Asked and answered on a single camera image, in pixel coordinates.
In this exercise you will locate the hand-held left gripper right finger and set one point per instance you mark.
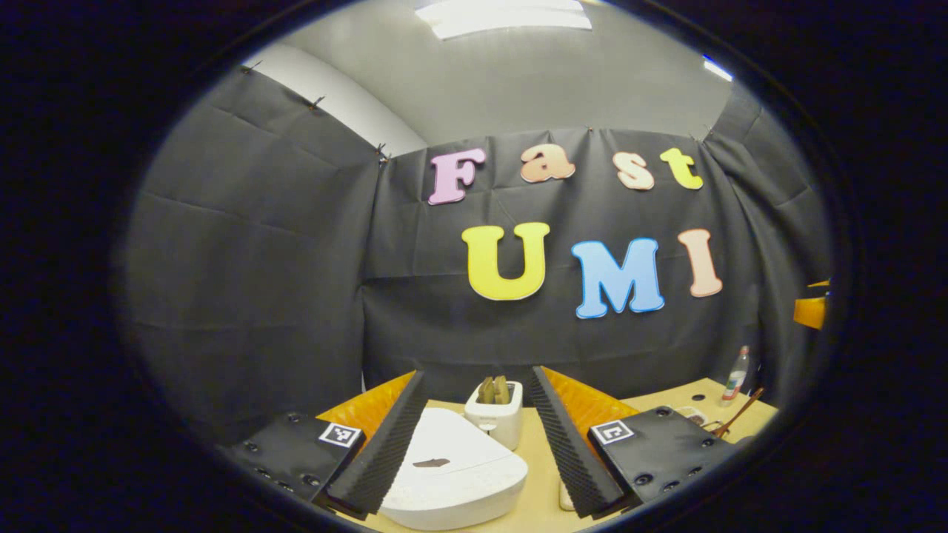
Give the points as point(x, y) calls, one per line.
point(570, 451)

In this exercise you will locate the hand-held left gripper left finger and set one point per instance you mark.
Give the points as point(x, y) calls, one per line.
point(385, 459)

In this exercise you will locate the white toaster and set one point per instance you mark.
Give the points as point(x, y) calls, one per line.
point(496, 426)

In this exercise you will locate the white divided bean tray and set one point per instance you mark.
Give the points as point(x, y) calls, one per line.
point(692, 414)

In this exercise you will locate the brown bread slice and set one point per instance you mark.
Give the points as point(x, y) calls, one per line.
point(501, 389)
point(486, 391)

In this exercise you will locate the brown wooden spoon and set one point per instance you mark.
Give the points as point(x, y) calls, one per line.
point(740, 411)

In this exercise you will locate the white rice cooker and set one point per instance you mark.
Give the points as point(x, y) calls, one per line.
point(459, 481)

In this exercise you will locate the large ceiling light panel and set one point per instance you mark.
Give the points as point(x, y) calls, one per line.
point(503, 16)

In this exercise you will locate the black backdrop cloth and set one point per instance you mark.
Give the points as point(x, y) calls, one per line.
point(259, 259)

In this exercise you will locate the small ceiling light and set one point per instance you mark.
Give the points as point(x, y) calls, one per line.
point(717, 69)

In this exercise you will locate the clear box of rice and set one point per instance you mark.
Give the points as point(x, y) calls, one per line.
point(566, 497)

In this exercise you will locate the clear plastic water bottle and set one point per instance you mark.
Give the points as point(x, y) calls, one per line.
point(735, 377)

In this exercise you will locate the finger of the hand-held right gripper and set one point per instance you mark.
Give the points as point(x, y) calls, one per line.
point(811, 312)
point(820, 283)

